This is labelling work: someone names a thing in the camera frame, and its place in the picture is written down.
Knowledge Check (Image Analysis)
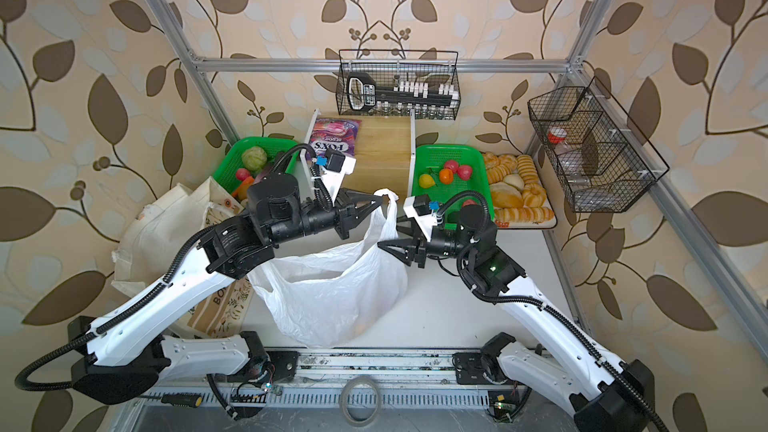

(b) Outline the right black wire basket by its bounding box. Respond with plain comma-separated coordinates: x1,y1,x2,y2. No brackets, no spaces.
527,78,669,213

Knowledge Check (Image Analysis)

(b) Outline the yellow lemon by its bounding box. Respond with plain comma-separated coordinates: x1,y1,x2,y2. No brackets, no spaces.
418,174,436,190

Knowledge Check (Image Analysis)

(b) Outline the plastic bottle red cap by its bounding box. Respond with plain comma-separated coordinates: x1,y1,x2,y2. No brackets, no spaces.
547,127,586,181

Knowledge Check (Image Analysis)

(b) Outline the left green basket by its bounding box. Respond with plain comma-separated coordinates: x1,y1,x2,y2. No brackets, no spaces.
212,135,297,192

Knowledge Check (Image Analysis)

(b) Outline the tape roll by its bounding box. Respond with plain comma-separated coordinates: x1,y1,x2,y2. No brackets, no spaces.
338,375,383,428

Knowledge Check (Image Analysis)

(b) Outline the yellow handled screwdriver left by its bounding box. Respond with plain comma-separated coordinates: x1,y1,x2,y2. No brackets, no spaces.
140,393,203,408

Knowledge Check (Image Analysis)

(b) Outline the right green basket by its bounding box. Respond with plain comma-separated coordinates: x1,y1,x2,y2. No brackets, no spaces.
410,144,495,219

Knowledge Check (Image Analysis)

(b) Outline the red apple back left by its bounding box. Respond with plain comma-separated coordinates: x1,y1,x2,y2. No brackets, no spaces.
443,160,459,174

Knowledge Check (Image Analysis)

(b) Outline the green basket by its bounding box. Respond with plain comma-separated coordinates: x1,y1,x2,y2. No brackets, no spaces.
212,135,297,192
410,144,495,219

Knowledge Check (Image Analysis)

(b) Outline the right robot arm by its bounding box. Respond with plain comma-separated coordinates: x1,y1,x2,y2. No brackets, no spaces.
378,191,667,431

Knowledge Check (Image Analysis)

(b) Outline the bread tray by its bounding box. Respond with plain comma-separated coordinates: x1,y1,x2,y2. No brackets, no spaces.
481,152,557,230

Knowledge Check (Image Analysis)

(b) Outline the red apple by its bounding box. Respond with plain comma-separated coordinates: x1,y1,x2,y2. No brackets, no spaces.
457,165,473,181
443,160,459,174

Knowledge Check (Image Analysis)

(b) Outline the orange fruit small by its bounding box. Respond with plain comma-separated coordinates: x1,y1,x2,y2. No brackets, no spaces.
439,169,455,185

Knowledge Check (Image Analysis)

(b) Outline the purple Fox's candy bag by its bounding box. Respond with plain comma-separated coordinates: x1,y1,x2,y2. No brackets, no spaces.
308,118,361,157

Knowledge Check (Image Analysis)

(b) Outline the green cabbage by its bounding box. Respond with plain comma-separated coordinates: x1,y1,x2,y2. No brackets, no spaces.
241,146,269,173

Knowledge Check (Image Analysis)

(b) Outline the black wire basket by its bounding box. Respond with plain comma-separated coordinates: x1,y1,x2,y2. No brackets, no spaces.
527,78,669,213
335,47,462,121

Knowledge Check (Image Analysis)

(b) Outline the red apple back right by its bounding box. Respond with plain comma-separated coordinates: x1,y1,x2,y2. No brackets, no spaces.
457,165,473,181

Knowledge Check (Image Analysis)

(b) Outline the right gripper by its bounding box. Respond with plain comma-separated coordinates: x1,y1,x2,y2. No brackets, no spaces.
379,215,476,270

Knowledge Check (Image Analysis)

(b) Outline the white plastic grocery bag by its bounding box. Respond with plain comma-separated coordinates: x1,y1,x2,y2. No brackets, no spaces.
247,189,408,348

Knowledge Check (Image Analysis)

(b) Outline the cream canvas tote bag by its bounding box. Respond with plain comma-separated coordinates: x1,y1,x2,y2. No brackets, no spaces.
110,176,256,340

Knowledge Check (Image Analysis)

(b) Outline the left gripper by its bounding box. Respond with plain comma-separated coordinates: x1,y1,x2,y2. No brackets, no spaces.
264,182,381,247

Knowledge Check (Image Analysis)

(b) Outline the white wooden two-tier shelf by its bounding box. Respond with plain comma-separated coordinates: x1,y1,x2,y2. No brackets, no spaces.
299,109,418,200

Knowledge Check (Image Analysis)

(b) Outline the back black wire basket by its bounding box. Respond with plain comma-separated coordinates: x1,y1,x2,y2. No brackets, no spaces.
335,47,462,121

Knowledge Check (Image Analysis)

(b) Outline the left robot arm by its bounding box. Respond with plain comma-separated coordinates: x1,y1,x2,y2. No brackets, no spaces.
14,144,384,405

